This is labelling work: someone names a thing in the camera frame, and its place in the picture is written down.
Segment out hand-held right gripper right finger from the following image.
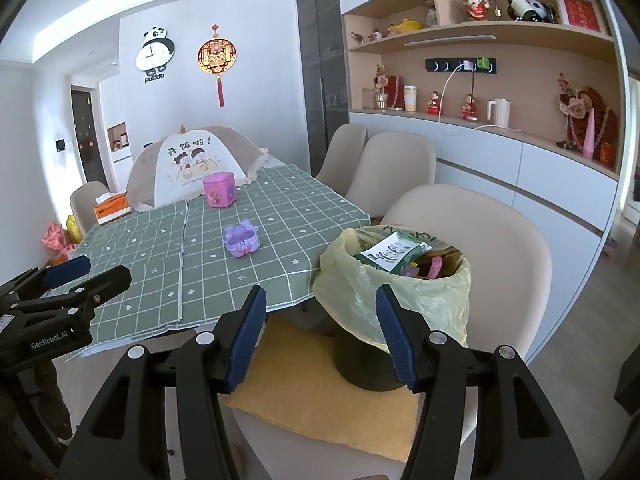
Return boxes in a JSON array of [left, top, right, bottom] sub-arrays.
[[375, 282, 586, 480]]

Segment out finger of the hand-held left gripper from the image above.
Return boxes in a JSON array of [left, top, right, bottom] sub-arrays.
[[0, 255, 92, 306], [20, 265, 132, 326]]

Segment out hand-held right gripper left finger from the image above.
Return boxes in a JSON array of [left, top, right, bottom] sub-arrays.
[[57, 284, 268, 480]]

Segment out black waste bin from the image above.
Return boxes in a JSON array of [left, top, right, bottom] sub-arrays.
[[334, 327, 418, 392]]

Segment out yellow plastic bin liner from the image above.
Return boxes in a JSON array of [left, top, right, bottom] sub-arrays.
[[312, 225, 472, 353]]

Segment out green white wrapper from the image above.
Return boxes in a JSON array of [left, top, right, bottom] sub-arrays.
[[352, 236, 433, 277]]

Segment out pink bags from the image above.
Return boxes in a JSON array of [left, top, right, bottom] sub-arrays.
[[41, 220, 76, 256]]

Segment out green checked tablecloth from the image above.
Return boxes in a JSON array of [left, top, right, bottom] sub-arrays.
[[60, 162, 372, 361]]

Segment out beige dining chair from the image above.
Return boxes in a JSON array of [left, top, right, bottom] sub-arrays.
[[345, 131, 437, 206], [316, 122, 368, 193], [70, 181, 111, 233]]

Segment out orange tissue box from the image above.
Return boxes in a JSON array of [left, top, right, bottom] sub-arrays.
[[94, 192, 132, 226]]

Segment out yellow seat cushion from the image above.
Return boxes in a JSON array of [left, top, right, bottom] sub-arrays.
[[222, 317, 431, 463]]

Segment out cartoon print mesh food cover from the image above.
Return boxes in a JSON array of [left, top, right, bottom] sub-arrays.
[[125, 122, 273, 211]]

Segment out beige chair with cushion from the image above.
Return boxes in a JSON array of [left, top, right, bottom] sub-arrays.
[[232, 183, 551, 466]]

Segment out dark door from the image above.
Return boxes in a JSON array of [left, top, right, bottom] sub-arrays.
[[70, 85, 108, 186]]

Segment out pink hexagonal tin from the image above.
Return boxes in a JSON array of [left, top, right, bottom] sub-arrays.
[[202, 171, 238, 208]]

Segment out white cabinet with niche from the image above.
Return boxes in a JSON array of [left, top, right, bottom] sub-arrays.
[[97, 77, 133, 186]]

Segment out white lower cabinet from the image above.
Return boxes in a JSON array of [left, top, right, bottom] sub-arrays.
[[349, 110, 621, 261]]

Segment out red gift bag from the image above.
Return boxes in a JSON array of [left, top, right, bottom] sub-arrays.
[[382, 75, 403, 111]]

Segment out white electric kettle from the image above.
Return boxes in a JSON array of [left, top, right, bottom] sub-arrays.
[[487, 98, 511, 128]]

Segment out red round hanging ornament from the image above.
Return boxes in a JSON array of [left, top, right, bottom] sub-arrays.
[[196, 24, 238, 108]]

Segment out black power strip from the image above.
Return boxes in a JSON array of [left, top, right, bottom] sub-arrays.
[[426, 57, 499, 74]]

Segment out pink cone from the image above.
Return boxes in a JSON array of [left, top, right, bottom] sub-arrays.
[[582, 108, 597, 158]]

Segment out dark glass cabinet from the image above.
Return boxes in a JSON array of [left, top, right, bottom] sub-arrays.
[[295, 0, 351, 176]]

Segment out red robed figurine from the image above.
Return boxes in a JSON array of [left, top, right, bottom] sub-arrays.
[[462, 0, 491, 22]]

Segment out panda bottle holder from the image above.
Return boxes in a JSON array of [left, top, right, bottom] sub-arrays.
[[507, 0, 558, 25]]

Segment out red framed picture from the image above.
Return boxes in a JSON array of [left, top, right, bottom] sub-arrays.
[[553, 0, 608, 36]]

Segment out panda wall clock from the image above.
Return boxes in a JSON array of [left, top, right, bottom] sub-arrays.
[[136, 26, 176, 84]]

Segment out white charger with cable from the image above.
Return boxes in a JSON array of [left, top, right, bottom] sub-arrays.
[[439, 60, 476, 123]]

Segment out wooden wall shelf unit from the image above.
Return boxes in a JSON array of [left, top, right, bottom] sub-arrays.
[[341, 0, 628, 181]]

